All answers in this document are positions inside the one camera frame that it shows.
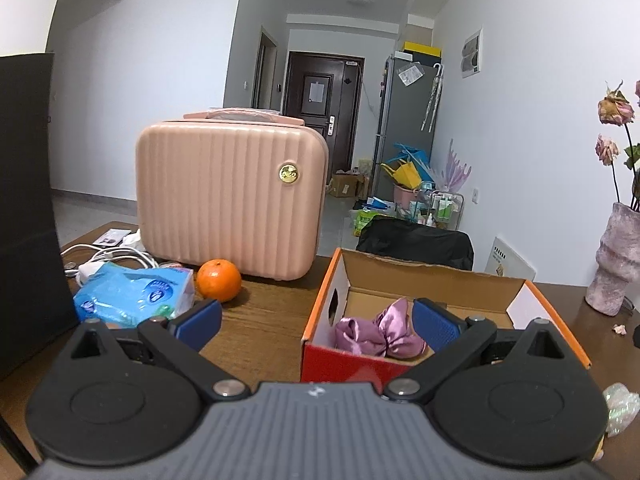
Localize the white power adapter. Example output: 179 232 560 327
76 259 113 286

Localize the pink ribbed suitcase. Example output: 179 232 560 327
135 107 330 281

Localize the grey refrigerator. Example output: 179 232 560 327
372 55 443 196

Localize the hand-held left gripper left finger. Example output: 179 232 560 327
52 299 251 403

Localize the clear wrapper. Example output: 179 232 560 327
602 382 640 436

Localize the paper sheet on refrigerator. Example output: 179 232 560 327
397 62 426 86

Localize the white flat panel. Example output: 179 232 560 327
487 235 537 281

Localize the blue bag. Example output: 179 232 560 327
392 142 431 166

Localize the black bag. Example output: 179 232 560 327
356 215 474 271

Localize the white wall panel box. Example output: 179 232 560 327
460 29 483 79

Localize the cart with bottles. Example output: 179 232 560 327
420 190 466 231

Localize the purple feather decoration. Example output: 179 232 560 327
432 139 473 196

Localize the yellow bag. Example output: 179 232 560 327
381 157 423 188

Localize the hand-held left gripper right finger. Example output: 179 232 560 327
382 297 588 403

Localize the white folded umbrella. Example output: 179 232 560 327
421 64 445 132

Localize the blue tissue pack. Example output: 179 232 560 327
73 261 195 328

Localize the dark brown entrance door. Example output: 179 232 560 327
282 51 365 176

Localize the white charging cable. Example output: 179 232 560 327
60 244 161 275

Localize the orange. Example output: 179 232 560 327
196 259 242 303

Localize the pink bucket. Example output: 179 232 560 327
393 184 423 211

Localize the pink textured vase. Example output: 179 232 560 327
585 202 640 317

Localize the black monitor panel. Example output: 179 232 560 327
0 52 81 381

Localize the white booklet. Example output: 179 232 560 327
92 229 132 248

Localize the red cardboard box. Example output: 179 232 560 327
300 247 591 386

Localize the dark interior door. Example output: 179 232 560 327
252 27 278 110

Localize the green bag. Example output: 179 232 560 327
352 209 386 237

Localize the brown cardboard box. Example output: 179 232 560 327
327 172 368 198

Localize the yellow box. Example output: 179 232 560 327
402 41 443 58

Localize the purple satin scrunchie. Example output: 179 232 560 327
333 297 428 359

